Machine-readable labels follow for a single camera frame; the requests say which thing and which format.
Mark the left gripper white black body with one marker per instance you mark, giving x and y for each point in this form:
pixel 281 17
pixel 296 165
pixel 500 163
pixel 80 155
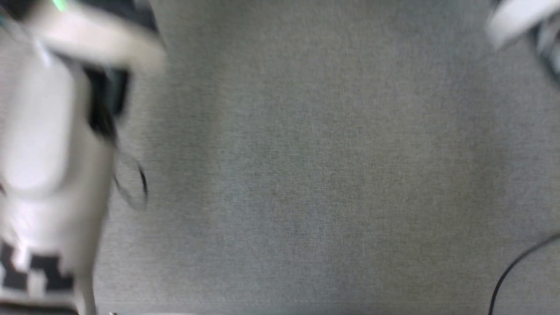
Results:
pixel 96 41

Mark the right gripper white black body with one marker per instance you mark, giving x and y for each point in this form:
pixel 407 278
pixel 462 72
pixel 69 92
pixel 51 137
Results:
pixel 520 19

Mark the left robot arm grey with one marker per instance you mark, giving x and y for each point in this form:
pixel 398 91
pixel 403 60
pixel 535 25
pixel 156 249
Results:
pixel 43 153

